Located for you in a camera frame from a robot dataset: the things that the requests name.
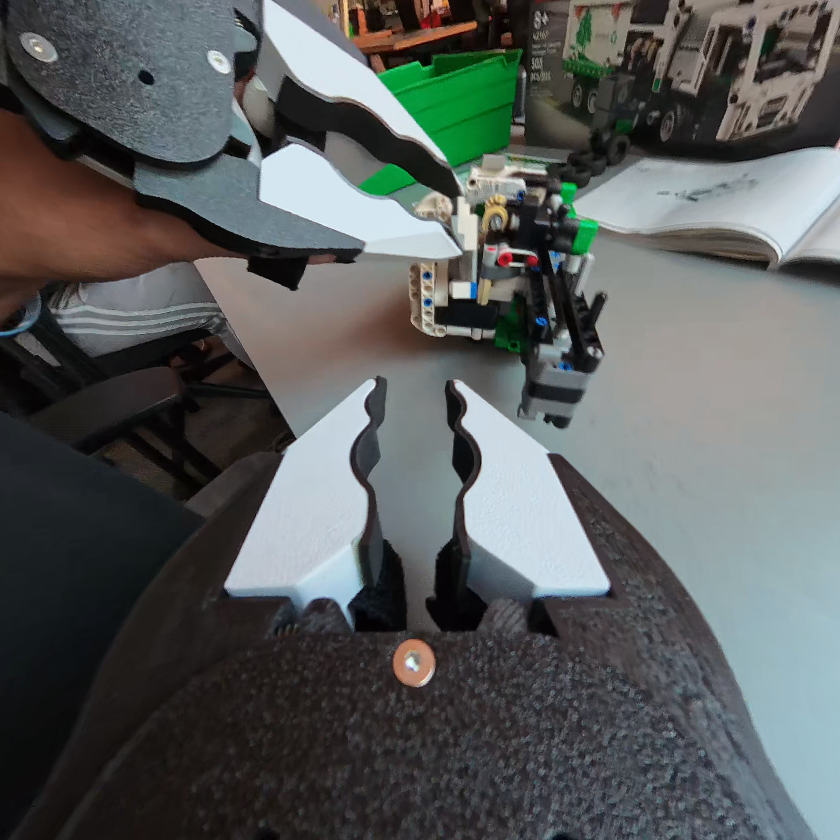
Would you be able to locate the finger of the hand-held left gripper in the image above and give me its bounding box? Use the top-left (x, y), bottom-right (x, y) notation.
top-left (258, 143), bottom-right (465, 260)
top-left (259, 0), bottom-right (467, 199)

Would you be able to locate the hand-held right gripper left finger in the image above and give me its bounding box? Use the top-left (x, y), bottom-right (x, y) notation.
top-left (223, 375), bottom-right (389, 634)

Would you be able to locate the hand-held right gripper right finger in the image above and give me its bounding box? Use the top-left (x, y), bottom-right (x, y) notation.
top-left (445, 378), bottom-right (613, 603)

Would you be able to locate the white lego truck model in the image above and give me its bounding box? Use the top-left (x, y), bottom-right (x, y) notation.
top-left (408, 154), bottom-right (608, 431)

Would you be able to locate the lego set box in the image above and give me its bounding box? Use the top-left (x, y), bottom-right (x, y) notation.
top-left (525, 0), bottom-right (840, 148)

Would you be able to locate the person's left hand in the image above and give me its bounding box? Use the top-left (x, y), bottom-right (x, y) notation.
top-left (0, 108), bottom-right (257, 309)

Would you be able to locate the wooden table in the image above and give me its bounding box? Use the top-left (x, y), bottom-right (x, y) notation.
top-left (351, 20), bottom-right (480, 73)

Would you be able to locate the green plastic bin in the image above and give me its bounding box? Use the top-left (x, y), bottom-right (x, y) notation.
top-left (357, 47), bottom-right (524, 198)

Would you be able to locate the person's striped trouser leg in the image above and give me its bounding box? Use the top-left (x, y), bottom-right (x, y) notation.
top-left (49, 261), bottom-right (253, 368)

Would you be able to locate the green and white sticker sheet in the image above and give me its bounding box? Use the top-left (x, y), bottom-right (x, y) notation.
top-left (482, 152), bottom-right (568, 178)

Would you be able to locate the black office chair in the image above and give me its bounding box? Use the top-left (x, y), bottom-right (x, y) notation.
top-left (0, 308), bottom-right (270, 487)

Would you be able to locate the blue wristband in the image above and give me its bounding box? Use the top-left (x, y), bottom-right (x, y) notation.
top-left (0, 292), bottom-right (43, 339)

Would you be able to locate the pile of black tyres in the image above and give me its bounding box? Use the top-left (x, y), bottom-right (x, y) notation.
top-left (564, 128), bottom-right (634, 181)

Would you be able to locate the open instruction booklet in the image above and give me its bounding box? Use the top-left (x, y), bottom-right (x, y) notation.
top-left (574, 146), bottom-right (840, 271)

